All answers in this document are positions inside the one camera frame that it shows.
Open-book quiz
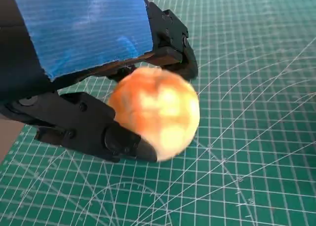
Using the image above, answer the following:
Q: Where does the green cutting mat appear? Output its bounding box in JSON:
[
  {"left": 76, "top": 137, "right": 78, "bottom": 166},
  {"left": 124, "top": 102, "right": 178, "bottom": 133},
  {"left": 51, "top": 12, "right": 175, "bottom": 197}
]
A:
[{"left": 0, "top": 0, "right": 316, "bottom": 226}]

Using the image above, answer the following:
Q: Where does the round toy bread bun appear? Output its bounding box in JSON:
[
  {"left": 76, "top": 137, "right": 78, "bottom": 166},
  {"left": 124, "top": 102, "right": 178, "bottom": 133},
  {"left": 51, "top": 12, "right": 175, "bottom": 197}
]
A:
[{"left": 107, "top": 67, "right": 200, "bottom": 162}]

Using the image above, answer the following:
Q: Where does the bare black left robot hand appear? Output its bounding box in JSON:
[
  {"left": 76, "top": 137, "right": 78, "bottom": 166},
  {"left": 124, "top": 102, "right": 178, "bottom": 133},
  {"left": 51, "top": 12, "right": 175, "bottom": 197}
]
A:
[{"left": 0, "top": 0, "right": 198, "bottom": 163}]

